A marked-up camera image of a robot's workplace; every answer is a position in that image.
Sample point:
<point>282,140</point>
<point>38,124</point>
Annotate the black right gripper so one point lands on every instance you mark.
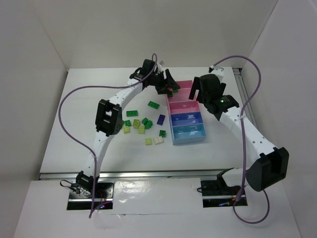
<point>200,87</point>

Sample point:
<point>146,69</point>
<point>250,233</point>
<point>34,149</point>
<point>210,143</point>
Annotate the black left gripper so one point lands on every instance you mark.
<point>163,82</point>

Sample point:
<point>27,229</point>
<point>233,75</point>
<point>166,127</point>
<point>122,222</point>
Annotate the green lego plate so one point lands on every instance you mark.
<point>153,105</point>

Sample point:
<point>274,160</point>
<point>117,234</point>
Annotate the purple lego brick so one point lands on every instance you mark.
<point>161,119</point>

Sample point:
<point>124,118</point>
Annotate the multicolour compartment tray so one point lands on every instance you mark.
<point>185,118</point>

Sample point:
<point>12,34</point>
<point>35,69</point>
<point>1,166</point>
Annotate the green sloped lego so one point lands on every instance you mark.
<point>144,121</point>
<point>148,124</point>

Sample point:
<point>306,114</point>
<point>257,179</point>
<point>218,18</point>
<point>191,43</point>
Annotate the green long lego brick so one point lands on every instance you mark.
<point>133,113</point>

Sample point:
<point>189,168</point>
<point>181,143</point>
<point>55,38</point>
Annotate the light green lego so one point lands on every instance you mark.
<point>148,141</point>
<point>136,123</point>
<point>141,129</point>

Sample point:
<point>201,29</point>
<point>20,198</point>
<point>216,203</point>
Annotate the white lego brick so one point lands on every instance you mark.
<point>158,140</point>

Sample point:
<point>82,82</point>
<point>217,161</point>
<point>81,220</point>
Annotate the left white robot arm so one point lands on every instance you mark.
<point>109,120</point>

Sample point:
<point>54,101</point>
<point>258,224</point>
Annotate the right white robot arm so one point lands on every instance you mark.
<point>263,163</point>

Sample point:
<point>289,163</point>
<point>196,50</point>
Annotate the green square lego brick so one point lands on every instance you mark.
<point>127,123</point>

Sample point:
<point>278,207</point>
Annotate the light green lego brick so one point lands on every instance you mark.
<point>126,129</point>

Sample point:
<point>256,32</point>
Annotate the aluminium side rail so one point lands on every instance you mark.
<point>243,93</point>

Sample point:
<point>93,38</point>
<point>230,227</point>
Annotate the aluminium front rail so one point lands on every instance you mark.
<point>138,174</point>

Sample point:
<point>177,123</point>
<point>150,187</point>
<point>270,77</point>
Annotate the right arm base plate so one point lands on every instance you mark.
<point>216,193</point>

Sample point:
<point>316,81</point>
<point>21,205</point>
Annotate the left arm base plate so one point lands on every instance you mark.
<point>81,199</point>

